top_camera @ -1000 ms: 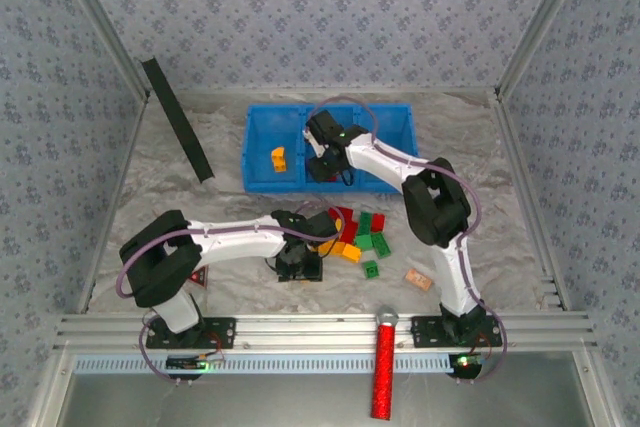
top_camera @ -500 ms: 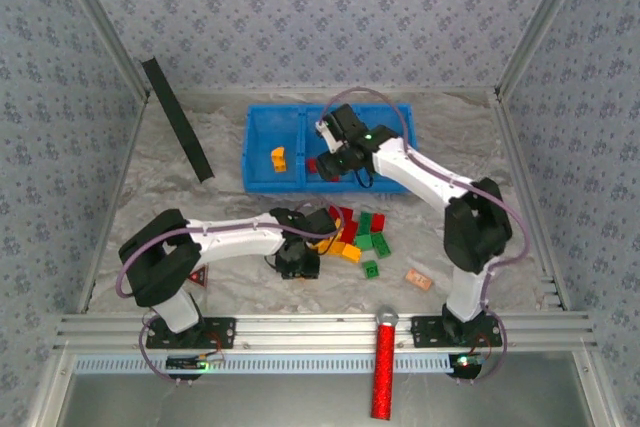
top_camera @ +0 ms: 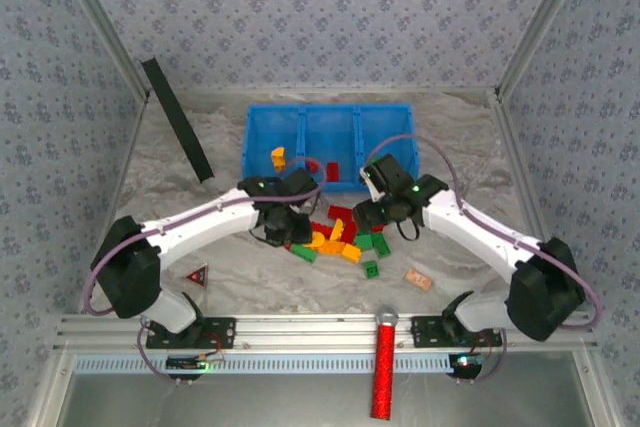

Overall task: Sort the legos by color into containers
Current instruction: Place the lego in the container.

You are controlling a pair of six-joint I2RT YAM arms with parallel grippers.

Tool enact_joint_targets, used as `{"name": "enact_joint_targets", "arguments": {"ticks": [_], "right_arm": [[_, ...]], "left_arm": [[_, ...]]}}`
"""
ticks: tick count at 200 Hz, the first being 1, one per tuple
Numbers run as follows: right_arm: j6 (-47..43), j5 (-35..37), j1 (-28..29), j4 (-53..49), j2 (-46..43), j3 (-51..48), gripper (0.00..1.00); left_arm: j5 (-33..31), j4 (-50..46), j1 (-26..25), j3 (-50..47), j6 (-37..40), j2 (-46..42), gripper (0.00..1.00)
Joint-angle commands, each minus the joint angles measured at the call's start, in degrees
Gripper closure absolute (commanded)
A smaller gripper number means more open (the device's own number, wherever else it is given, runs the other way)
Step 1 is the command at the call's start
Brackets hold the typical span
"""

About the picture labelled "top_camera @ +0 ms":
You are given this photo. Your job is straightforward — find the small tan block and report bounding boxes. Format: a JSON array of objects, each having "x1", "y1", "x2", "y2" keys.
[{"x1": 403, "y1": 268, "x2": 434, "y2": 292}]

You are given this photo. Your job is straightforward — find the red triangle sign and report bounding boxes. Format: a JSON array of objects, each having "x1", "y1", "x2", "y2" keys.
[{"x1": 183, "y1": 262, "x2": 210, "y2": 291}]

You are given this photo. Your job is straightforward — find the blue three-compartment bin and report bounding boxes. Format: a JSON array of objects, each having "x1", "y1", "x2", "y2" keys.
[{"x1": 240, "y1": 103, "x2": 422, "y2": 194}]

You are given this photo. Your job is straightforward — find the black flat bar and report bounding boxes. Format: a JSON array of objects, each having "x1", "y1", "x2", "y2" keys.
[{"x1": 139, "y1": 57, "x2": 216, "y2": 185}]

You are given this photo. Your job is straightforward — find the red glitter microphone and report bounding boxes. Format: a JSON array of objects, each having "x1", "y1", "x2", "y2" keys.
[{"x1": 369, "y1": 304, "x2": 401, "y2": 421}]

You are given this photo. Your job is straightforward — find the right gripper black camera cable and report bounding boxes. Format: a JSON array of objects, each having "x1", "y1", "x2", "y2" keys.
[{"x1": 396, "y1": 219, "x2": 420, "y2": 243}]

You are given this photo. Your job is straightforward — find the gripper black camera cable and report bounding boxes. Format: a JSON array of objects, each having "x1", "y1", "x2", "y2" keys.
[
  {"x1": 248, "y1": 229, "x2": 284, "y2": 249},
  {"x1": 396, "y1": 219, "x2": 420, "y2": 243}
]

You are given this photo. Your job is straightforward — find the left gripper black camera cable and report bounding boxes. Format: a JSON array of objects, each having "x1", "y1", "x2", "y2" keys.
[{"x1": 248, "y1": 229, "x2": 284, "y2": 249}]

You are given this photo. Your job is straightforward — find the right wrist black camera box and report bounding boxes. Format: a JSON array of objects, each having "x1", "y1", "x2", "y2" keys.
[{"x1": 360, "y1": 154, "x2": 416, "y2": 198}]

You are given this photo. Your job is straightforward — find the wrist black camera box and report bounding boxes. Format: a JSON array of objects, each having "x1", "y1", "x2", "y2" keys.
[
  {"x1": 360, "y1": 154, "x2": 416, "y2": 198},
  {"x1": 281, "y1": 166, "x2": 321, "y2": 197}
]

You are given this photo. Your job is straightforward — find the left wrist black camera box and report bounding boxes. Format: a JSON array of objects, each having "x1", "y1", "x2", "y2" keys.
[{"x1": 281, "y1": 166, "x2": 321, "y2": 197}]

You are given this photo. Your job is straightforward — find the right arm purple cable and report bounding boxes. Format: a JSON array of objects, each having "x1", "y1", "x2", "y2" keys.
[{"x1": 367, "y1": 134, "x2": 604, "y2": 386}]

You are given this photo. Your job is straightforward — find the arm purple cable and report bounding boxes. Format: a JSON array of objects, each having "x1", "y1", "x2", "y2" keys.
[
  {"x1": 367, "y1": 134, "x2": 604, "y2": 386},
  {"x1": 82, "y1": 156, "x2": 329, "y2": 387}
]

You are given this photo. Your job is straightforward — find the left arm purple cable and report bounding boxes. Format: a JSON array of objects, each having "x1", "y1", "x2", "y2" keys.
[{"x1": 82, "y1": 156, "x2": 329, "y2": 387}]

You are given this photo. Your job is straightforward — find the aluminium mounting rail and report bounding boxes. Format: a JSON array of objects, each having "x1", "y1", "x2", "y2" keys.
[{"x1": 52, "y1": 313, "x2": 599, "y2": 353}]

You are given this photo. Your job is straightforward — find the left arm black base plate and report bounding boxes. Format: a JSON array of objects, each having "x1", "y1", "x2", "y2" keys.
[{"x1": 144, "y1": 315, "x2": 237, "y2": 351}]

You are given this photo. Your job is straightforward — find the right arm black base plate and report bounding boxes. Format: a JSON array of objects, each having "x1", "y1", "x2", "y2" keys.
[{"x1": 410, "y1": 315, "x2": 503, "y2": 348}]

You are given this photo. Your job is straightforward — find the aluminium side rail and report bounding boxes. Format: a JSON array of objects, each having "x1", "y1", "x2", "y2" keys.
[
  {"x1": 77, "y1": 94, "x2": 151, "y2": 316},
  {"x1": 489, "y1": 91, "x2": 571, "y2": 313}
]

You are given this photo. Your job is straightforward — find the slotted grey cable duct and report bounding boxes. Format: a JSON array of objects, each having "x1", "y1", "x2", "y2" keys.
[{"x1": 73, "y1": 352, "x2": 451, "y2": 374}]

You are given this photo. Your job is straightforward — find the aluminium cross rail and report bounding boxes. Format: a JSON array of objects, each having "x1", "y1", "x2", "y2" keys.
[{"x1": 147, "y1": 86, "x2": 499, "y2": 97}]

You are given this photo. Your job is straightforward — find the aluminium corner post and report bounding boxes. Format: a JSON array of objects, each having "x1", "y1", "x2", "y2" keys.
[
  {"x1": 493, "y1": 0, "x2": 599, "y2": 101},
  {"x1": 47, "y1": 0, "x2": 152, "y2": 101}
]

